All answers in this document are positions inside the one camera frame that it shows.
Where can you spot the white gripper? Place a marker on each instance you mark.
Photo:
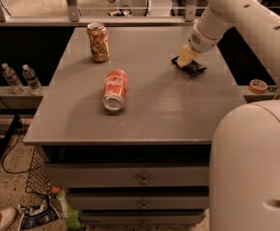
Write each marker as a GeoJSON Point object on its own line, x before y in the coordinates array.
{"type": "Point", "coordinates": [199, 43]}

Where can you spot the black rxbar chocolate wrapper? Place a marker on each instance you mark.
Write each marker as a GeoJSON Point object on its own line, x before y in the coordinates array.
{"type": "Point", "coordinates": [193, 68]}

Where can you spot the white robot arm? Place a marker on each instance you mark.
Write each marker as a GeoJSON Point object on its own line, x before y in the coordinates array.
{"type": "Point", "coordinates": [244, 177]}

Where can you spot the red coke can lying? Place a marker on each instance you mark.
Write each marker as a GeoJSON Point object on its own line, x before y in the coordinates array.
{"type": "Point", "coordinates": [114, 91]}

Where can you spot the orange patterned soda can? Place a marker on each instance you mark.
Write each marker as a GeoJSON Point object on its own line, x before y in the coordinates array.
{"type": "Point", "coordinates": [99, 42]}

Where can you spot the orange tape roll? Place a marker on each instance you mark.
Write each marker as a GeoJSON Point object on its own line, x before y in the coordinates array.
{"type": "Point", "coordinates": [257, 86]}

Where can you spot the grey drawer cabinet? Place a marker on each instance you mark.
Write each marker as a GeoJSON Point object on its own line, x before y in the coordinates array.
{"type": "Point", "coordinates": [169, 116]}

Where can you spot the clear water bottle right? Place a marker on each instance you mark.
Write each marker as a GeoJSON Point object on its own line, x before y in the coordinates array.
{"type": "Point", "coordinates": [32, 80]}

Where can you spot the clear water bottle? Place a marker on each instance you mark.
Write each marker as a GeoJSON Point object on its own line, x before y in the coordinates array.
{"type": "Point", "coordinates": [12, 78]}
{"type": "Point", "coordinates": [32, 80]}

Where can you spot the top grey drawer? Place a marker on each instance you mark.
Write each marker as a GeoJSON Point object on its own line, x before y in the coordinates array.
{"type": "Point", "coordinates": [126, 175]}

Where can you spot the grey drawer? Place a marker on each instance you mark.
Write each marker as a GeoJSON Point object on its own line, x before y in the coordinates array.
{"type": "Point", "coordinates": [137, 218]}
{"type": "Point", "coordinates": [138, 200]}
{"type": "Point", "coordinates": [126, 175]}

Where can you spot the clear water bottle left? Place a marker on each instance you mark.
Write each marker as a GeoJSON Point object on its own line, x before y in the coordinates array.
{"type": "Point", "coordinates": [12, 78]}

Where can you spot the middle grey drawer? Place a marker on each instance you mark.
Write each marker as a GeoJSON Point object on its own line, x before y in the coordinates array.
{"type": "Point", "coordinates": [138, 200]}

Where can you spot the bottom grey drawer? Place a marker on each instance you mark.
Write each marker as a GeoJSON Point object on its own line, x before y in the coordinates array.
{"type": "Point", "coordinates": [137, 218]}

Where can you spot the green bottle on floor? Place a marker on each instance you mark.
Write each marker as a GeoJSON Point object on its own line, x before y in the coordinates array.
{"type": "Point", "coordinates": [71, 216]}

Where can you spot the dark snack bag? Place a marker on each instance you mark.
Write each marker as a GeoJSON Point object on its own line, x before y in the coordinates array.
{"type": "Point", "coordinates": [35, 216]}

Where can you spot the black stand leg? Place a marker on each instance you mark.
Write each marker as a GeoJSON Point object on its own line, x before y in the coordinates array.
{"type": "Point", "coordinates": [3, 144]}

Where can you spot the white red sneaker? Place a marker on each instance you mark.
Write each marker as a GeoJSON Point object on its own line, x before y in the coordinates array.
{"type": "Point", "coordinates": [7, 217]}

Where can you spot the wire mesh rack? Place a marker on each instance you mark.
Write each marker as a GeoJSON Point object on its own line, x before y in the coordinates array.
{"type": "Point", "coordinates": [37, 181]}

